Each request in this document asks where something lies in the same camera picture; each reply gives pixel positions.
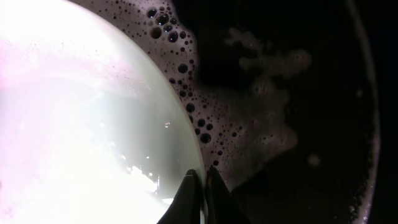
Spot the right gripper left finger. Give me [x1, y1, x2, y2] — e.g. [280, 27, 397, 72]
[157, 169, 202, 224]

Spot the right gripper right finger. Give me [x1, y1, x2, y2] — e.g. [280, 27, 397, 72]
[205, 167, 250, 224]

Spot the light green plate front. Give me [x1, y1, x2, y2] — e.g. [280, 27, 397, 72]
[1, 1, 205, 223]

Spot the round black tray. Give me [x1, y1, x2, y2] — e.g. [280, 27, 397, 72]
[80, 1, 397, 223]

